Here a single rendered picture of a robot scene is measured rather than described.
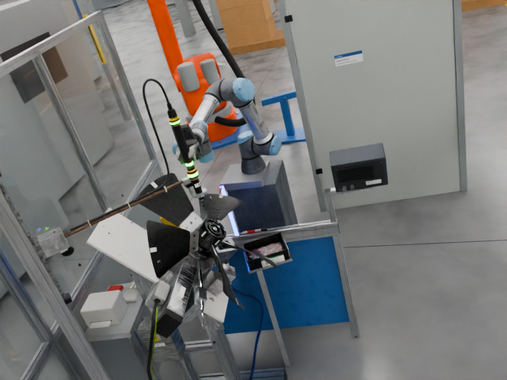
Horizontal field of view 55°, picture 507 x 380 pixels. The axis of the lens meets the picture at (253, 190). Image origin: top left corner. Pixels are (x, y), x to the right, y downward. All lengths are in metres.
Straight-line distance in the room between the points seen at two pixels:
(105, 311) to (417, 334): 1.80
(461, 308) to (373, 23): 1.99
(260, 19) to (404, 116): 6.43
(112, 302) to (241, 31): 8.26
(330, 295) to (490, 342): 0.91
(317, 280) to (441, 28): 1.98
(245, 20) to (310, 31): 6.48
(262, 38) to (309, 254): 7.71
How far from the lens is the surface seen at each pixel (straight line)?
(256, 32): 10.11
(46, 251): 2.06
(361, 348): 3.13
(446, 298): 3.39
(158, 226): 1.97
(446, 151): 4.18
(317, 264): 2.81
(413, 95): 3.92
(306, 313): 3.07
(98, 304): 2.46
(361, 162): 2.39
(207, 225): 2.14
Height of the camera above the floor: 2.35
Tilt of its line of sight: 29 degrees down
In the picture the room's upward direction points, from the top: 16 degrees counter-clockwise
